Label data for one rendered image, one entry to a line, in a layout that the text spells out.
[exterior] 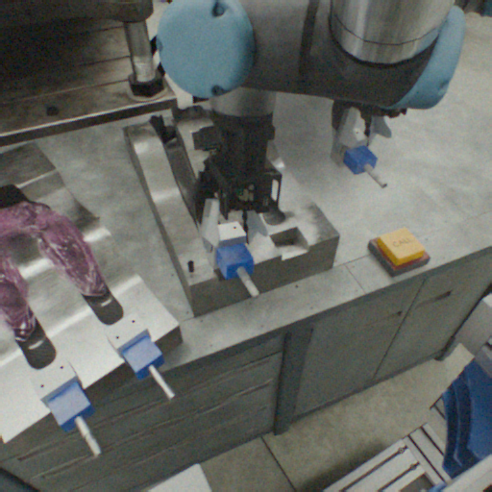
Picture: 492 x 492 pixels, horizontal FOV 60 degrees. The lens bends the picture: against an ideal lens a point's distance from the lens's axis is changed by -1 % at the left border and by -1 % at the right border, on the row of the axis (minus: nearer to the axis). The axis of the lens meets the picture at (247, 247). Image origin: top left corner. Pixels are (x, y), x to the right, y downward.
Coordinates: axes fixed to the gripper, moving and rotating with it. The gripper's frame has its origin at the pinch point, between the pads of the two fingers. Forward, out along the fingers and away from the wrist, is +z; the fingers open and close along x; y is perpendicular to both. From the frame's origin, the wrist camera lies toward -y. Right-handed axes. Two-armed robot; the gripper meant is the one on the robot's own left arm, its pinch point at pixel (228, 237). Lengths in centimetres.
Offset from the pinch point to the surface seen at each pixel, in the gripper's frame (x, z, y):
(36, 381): -28.6, 11.0, 7.3
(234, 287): 1.3, 9.6, 1.0
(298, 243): 13.7, 5.6, -1.7
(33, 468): -38, 51, -4
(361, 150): 28.8, -6.1, -9.2
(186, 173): 0.7, 1.3, -22.4
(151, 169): -5.5, 0.4, -24.1
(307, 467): 29, 92, 3
